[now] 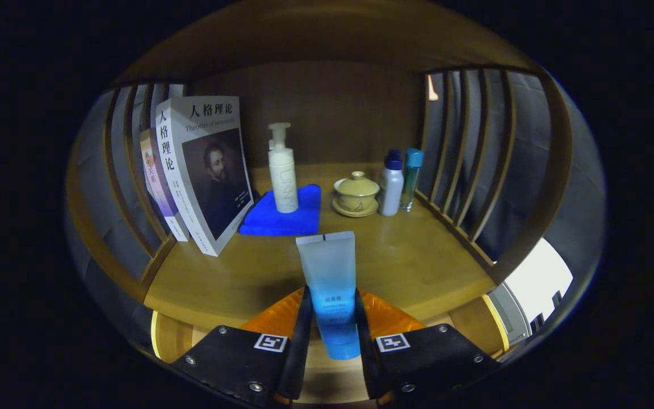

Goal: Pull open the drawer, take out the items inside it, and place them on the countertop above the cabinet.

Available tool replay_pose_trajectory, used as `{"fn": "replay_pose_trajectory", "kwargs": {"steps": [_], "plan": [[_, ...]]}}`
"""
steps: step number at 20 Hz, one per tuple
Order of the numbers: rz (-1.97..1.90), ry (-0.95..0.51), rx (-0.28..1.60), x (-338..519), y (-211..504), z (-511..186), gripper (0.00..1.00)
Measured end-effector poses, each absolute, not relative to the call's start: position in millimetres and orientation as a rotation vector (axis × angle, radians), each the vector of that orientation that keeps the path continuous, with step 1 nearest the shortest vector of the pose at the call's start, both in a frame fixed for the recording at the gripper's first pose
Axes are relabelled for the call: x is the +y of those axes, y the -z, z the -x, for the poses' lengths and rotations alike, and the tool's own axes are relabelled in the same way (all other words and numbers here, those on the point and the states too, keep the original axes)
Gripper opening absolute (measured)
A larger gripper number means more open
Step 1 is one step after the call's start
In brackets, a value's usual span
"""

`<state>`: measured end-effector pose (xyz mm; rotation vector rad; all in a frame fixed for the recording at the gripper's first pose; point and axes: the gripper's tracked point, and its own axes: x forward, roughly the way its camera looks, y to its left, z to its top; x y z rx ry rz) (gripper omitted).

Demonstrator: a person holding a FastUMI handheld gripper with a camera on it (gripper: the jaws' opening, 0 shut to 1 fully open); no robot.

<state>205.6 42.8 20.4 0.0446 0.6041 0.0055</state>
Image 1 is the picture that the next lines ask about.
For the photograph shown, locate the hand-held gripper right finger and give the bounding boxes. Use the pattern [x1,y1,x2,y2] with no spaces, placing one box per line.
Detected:
[354,289,501,407]

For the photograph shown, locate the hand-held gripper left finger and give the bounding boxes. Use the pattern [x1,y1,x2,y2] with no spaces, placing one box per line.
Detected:
[171,286,313,407]

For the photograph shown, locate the blue squeeze tube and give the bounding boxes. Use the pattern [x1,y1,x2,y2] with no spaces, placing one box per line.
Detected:
[296,231,362,361]

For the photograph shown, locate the wooden drawer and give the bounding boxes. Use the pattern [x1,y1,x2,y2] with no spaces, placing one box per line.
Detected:
[151,295,509,404]

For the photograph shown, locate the wooden countertop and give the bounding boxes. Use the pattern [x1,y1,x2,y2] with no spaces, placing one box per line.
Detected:
[144,164,497,330]

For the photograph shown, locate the wooden cabinet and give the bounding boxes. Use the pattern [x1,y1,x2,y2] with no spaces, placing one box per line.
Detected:
[66,0,575,404]

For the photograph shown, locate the blue folded cloth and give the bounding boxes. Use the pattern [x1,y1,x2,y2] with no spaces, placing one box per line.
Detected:
[239,183,322,237]

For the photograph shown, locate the yellow lidded teacup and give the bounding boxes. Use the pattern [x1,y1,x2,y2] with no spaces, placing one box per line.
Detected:
[333,171,380,218]

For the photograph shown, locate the white bottle with blue cap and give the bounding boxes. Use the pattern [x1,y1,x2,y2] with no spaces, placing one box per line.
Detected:
[378,149,405,217]

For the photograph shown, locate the white pump bottle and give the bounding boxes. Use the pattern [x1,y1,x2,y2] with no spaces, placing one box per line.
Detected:
[267,122,299,214]

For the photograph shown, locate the teal bottle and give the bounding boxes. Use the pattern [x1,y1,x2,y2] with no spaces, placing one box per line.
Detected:
[400,148,424,212]

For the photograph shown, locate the white grey machine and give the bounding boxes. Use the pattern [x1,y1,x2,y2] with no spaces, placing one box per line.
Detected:
[486,237,575,341]

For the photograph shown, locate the white portrait book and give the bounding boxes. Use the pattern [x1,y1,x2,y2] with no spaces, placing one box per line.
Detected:
[156,95,255,257]

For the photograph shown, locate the purple book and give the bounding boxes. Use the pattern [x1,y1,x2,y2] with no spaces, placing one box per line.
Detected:
[140,128,190,243]

